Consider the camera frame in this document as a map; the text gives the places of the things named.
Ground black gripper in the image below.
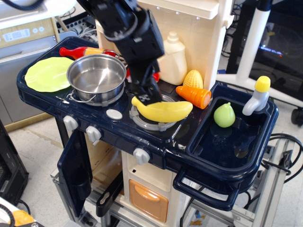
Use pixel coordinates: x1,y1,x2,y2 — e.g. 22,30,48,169
114,9,164,105

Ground yellow toy banana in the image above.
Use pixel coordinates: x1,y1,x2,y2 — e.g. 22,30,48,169
131,97,193,123

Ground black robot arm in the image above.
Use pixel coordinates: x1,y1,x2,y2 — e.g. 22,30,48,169
78,0,164,105

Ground stainless steel pot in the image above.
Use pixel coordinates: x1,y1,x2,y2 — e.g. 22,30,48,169
67,54,126,107

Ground red white toy sushi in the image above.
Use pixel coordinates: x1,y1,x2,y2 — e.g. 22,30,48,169
126,69,160,83

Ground grey right stove burner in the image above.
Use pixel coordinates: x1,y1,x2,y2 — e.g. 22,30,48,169
129,96,183,132

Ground cream toy detergent jug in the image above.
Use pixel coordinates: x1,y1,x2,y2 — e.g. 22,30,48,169
158,31,187,85

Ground grey oval button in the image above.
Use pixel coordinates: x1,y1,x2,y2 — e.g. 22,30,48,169
106,109,123,120

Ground yellow toy corn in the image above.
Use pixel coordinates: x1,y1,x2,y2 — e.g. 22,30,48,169
183,70,204,88

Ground orange toy carrot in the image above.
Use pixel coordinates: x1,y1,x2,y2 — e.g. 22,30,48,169
175,86,212,109

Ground grey right stove knob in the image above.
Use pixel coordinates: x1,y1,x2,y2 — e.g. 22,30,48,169
133,148,150,165

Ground grey stove knob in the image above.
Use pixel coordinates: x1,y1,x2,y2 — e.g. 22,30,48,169
63,115,79,131
86,126,102,146
133,148,150,165

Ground grey middle stove knob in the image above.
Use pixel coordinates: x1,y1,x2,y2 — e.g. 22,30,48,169
86,126,102,146

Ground green toy pear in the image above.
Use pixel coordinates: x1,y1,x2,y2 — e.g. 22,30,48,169
214,102,236,128

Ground navy toy kitchen counter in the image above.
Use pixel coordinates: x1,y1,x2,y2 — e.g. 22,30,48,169
16,35,279,190

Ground red toy ketchup bottle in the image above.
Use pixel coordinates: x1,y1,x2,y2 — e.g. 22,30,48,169
59,46,119,60

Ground grey left stove knob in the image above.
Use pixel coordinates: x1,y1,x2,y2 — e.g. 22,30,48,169
63,115,79,131

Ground light green toy plate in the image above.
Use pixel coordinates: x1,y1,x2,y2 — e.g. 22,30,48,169
25,57,73,92

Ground orange toy drawer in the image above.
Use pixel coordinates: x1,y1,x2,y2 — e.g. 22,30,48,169
129,180,169,223

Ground navy open oven door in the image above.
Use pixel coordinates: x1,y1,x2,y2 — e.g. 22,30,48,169
57,130,93,218

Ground grey yellow toy faucet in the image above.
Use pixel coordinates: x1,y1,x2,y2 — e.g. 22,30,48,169
242,76,271,116

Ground grey appliance with display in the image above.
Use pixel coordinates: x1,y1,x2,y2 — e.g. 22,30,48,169
0,0,60,126

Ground black caster wheel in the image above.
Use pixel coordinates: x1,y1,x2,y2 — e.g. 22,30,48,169
291,108,303,127

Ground black computer case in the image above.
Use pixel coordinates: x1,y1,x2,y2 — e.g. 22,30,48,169
0,123,29,205

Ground yellow object bottom left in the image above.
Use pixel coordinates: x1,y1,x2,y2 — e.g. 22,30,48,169
12,210,35,227

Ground black power cable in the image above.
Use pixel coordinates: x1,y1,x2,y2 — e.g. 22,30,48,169
260,133,303,183

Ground navy towel bar handle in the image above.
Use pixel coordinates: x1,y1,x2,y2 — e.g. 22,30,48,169
172,165,240,212

